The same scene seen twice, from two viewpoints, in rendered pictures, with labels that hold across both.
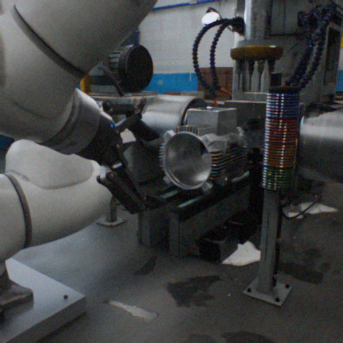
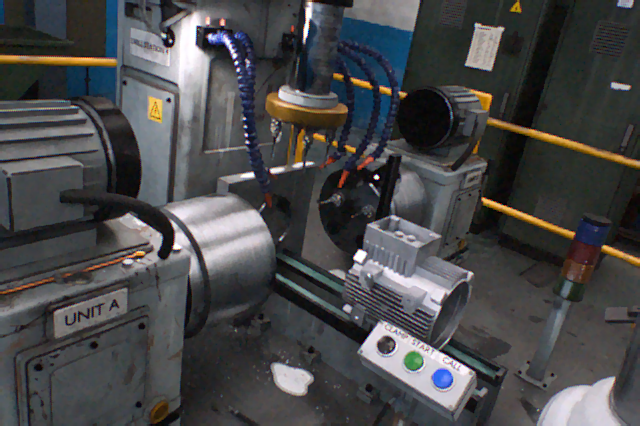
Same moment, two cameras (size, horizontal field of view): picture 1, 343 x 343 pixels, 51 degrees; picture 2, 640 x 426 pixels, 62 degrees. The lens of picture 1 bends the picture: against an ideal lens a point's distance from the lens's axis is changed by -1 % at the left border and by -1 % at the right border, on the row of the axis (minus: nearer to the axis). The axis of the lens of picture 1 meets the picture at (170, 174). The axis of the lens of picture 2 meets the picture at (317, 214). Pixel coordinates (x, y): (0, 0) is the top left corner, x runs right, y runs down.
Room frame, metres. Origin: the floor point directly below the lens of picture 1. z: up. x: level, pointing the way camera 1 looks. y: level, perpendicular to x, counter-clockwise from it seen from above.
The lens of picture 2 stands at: (1.24, 0.88, 1.55)
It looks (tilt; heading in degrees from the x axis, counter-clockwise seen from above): 22 degrees down; 271
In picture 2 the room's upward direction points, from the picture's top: 10 degrees clockwise
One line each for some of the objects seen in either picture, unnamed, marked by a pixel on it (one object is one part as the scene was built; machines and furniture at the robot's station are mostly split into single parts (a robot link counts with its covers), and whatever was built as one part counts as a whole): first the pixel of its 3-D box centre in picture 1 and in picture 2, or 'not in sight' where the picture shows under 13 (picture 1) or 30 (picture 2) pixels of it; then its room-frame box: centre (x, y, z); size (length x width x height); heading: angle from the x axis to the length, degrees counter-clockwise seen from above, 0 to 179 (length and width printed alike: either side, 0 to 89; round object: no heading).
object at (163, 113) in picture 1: (166, 126); (176, 270); (1.49, 0.02, 1.04); 0.37 x 0.25 x 0.25; 55
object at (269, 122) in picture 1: (281, 128); (584, 249); (0.67, -0.20, 1.14); 0.06 x 0.06 x 0.04
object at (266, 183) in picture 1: (277, 175); (570, 285); (0.67, -0.20, 1.05); 0.06 x 0.06 x 0.04
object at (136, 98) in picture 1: (123, 134); (46, 342); (1.63, 0.21, 0.99); 0.35 x 0.31 x 0.37; 55
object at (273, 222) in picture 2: (257, 137); (272, 224); (1.36, -0.32, 1.02); 0.15 x 0.02 x 0.15; 55
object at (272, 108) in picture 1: (283, 104); (592, 230); (0.67, -0.20, 1.19); 0.06 x 0.06 x 0.04
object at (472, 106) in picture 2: not in sight; (447, 156); (0.89, -0.77, 1.16); 0.33 x 0.26 x 0.42; 55
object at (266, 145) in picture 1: (279, 152); (577, 267); (0.67, -0.20, 1.10); 0.06 x 0.06 x 0.04
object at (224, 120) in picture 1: (212, 121); (400, 246); (1.07, -0.12, 1.11); 0.12 x 0.11 x 0.07; 145
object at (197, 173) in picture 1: (204, 155); (407, 294); (1.04, -0.10, 1.02); 0.20 x 0.19 x 0.19; 145
